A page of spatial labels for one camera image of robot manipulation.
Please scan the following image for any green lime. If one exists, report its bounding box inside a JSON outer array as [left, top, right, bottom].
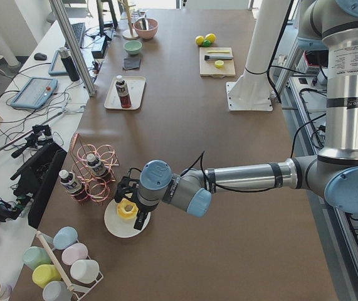
[[201, 40, 211, 48]]

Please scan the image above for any yellow glazed donut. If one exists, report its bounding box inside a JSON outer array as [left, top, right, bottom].
[[117, 199, 139, 220]]

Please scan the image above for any green bowl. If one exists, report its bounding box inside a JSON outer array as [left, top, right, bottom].
[[124, 40, 142, 55]]

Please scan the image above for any copper wire bottle rack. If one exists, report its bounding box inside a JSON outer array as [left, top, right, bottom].
[[68, 132, 119, 204]]

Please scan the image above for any blue teach pendant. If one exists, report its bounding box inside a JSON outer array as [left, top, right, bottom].
[[48, 50, 68, 76], [10, 77, 58, 109]]

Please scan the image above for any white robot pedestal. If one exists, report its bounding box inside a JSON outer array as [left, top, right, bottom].
[[226, 0, 293, 112]]

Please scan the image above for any black keyboard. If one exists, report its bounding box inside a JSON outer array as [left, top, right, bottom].
[[70, 23, 86, 48]]

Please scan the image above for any green cup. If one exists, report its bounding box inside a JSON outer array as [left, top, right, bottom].
[[23, 246, 52, 270]]

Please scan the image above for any wooden cutting board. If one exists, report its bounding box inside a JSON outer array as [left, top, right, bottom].
[[199, 47, 236, 77]]

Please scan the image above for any black thermos bottle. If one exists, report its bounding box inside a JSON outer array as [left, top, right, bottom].
[[58, 47, 80, 82]]

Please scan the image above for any grey cup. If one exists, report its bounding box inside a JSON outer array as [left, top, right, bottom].
[[42, 281, 72, 301]]

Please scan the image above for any cream rabbit tray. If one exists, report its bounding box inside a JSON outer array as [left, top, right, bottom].
[[104, 76, 145, 110]]

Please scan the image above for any yellow lemon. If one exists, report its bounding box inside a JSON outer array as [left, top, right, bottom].
[[205, 33, 216, 43], [195, 36, 205, 46]]

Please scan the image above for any grey folded cloth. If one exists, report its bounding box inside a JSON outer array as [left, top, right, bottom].
[[122, 58, 141, 70]]

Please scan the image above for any white round plate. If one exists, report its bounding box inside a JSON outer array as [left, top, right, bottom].
[[104, 200, 151, 238]]

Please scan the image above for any pink cup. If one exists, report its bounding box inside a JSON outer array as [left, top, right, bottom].
[[61, 243, 88, 265]]

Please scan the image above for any pink bowl with ice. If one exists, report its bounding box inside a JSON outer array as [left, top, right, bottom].
[[134, 18, 159, 40]]

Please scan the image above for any yellow cup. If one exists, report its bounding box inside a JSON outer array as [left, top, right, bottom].
[[32, 264, 61, 288]]

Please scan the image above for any half lemon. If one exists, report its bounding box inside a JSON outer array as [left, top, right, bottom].
[[214, 60, 224, 69]]

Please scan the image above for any blue cup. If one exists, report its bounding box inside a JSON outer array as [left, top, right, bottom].
[[53, 226, 78, 250]]

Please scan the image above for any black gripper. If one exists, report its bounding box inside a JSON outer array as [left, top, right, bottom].
[[114, 168, 150, 230]]

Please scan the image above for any dark drink bottle in rack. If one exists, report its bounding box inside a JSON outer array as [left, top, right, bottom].
[[59, 169, 88, 202]]

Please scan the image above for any aluminium frame post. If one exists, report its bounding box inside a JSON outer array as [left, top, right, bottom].
[[50, 0, 96, 97]]

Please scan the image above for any black computer mouse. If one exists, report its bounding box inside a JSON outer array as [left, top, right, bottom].
[[34, 53, 48, 61]]

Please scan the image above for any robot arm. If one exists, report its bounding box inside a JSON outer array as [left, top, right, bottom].
[[114, 1, 358, 230]]

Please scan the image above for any dark drink bottle on tray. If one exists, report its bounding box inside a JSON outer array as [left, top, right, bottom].
[[115, 75, 132, 108]]

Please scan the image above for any yellow plastic knife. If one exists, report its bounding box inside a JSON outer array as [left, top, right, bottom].
[[207, 49, 230, 53]]

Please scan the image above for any white wire cup rack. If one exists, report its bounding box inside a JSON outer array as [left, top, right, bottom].
[[36, 226, 104, 300]]

